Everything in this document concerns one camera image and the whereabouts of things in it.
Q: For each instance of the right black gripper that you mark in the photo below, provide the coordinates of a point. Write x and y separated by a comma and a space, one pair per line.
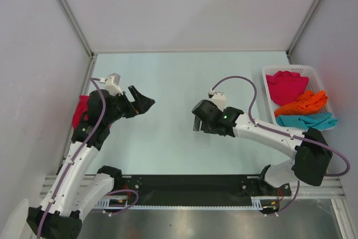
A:
205, 127

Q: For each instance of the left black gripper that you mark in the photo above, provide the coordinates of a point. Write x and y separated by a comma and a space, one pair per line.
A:
141, 104

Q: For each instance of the orange t shirt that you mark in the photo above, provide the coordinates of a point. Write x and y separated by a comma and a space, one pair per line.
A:
305, 104

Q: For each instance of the white plastic basket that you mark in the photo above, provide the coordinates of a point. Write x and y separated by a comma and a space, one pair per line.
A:
314, 84

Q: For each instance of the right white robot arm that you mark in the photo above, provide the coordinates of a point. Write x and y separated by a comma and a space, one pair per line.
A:
308, 156

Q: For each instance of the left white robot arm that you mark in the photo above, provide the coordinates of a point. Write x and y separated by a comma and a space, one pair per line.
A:
64, 208

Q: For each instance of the folded crimson t shirt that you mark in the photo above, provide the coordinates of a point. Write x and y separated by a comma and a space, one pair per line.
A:
80, 114

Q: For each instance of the crimson t shirt in basket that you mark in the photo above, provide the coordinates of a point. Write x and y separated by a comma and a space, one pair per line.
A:
285, 86

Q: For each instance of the teal t shirt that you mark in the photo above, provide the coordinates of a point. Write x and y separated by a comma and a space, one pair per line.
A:
320, 121

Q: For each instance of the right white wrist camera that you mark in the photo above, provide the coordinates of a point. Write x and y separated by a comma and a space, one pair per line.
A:
218, 98

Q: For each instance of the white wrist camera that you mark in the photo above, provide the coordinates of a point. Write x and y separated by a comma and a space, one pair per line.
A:
112, 85
218, 98

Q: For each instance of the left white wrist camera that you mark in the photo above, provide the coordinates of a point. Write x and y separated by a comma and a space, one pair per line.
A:
112, 85

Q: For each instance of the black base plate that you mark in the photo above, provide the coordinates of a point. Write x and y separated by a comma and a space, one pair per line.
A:
198, 190

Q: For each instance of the aluminium frame rail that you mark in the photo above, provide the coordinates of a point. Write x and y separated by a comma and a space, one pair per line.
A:
330, 188

